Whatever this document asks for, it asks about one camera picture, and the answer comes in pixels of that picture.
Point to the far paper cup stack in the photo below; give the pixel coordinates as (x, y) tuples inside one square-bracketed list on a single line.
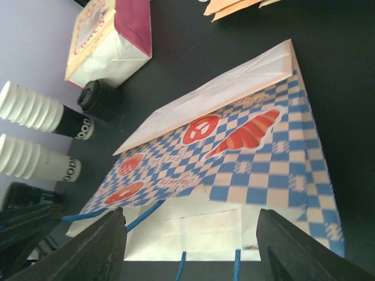
[(34, 110)]

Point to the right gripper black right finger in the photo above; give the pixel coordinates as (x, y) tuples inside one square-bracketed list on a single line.
[(288, 253)]

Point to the orange flat paper bag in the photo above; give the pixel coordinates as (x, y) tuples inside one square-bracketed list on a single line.
[(222, 8)]

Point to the near paper cup stack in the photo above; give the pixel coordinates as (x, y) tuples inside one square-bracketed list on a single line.
[(29, 160)]

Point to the Cakes printed paper bag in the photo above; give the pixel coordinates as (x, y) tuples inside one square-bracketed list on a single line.
[(111, 41)]

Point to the black coffee cup lids stack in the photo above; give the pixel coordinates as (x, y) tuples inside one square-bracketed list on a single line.
[(100, 100)]

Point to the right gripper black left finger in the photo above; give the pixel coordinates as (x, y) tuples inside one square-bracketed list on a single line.
[(96, 253)]

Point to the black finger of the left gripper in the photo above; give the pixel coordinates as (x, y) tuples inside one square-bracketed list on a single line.
[(28, 215)]

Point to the paper cup stack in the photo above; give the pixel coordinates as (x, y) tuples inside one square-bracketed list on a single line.
[(34, 110), (29, 160)]

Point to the blue checkered paper bag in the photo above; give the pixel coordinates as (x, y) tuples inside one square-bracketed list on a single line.
[(193, 178)]

